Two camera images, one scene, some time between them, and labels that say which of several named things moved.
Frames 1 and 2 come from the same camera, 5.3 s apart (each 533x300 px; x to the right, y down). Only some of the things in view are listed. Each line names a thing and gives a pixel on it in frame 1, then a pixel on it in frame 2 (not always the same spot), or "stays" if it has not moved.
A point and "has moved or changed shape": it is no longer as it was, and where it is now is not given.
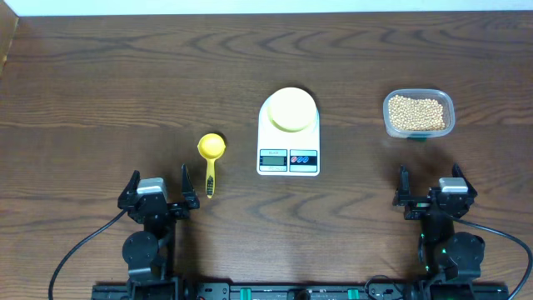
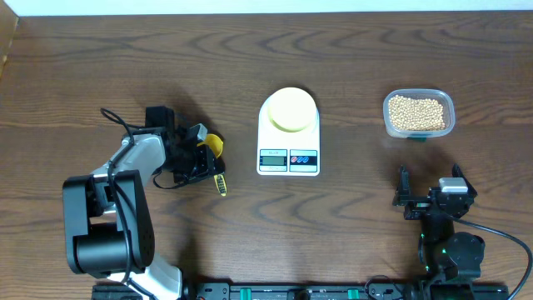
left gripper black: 189,193 -> 206,167
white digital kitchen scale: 287,153 stays
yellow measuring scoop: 211,147 has moved or changed shape
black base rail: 406,291 stays
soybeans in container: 408,113 stays
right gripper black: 403,195 stays
